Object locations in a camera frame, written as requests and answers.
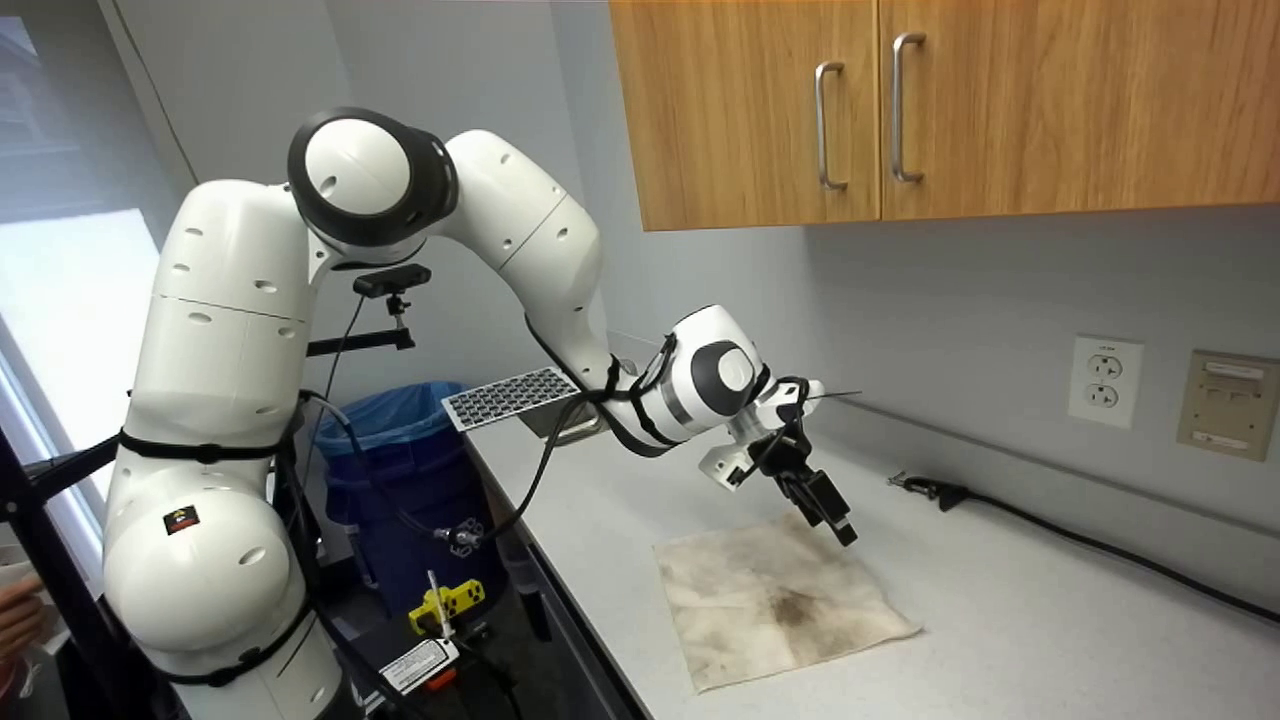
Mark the blue recycling bin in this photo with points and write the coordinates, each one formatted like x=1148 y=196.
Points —
x=402 y=493

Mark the black metal stand frame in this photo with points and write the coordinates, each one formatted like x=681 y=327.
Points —
x=34 y=532

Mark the yellow clamp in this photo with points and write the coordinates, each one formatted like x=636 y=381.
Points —
x=444 y=607

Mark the black external camera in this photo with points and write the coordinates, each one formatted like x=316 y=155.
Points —
x=395 y=282

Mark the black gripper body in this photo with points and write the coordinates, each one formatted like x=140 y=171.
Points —
x=786 y=464

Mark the stained cream towel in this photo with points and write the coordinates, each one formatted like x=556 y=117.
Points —
x=781 y=602

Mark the person forearm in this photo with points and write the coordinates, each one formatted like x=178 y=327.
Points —
x=16 y=620

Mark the wooden wall cabinet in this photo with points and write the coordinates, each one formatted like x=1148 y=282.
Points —
x=747 y=105

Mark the beige wall plate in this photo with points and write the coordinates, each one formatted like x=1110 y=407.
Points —
x=1231 y=407

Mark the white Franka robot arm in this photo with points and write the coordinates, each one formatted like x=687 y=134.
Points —
x=240 y=335

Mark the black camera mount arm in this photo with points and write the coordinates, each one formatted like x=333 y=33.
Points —
x=367 y=341

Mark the white electrical outlet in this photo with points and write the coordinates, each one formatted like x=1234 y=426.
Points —
x=1107 y=381

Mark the white and red tool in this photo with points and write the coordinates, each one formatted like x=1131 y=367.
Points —
x=418 y=663

